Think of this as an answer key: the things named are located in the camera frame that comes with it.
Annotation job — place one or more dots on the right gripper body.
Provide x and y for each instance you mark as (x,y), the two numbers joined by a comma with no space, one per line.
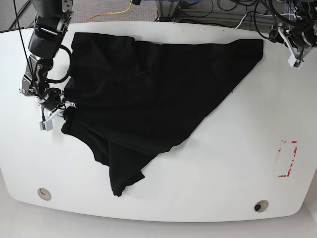
(50,99)

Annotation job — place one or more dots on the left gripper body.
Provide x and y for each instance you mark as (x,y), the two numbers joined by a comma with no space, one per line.
(304,37)

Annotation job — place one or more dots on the black t-shirt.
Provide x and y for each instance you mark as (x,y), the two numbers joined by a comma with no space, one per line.
(138,99)

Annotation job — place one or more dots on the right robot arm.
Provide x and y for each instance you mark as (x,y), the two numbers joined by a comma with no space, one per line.
(51,24)

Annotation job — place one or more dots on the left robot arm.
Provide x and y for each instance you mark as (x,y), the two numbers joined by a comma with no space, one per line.
(298,23)

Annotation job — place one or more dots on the left table grommet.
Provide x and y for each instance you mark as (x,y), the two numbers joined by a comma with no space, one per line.
(44,194)

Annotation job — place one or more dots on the table grommet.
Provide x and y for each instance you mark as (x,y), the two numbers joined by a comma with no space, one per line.
(261,206)
(44,194)

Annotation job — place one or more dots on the red tape rectangle marking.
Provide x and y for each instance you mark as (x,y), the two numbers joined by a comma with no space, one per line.
(285,158)

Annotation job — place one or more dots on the right table grommet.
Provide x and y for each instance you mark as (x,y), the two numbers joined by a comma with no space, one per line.
(261,206)

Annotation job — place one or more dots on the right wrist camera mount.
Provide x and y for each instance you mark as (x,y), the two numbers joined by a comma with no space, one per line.
(47,116)

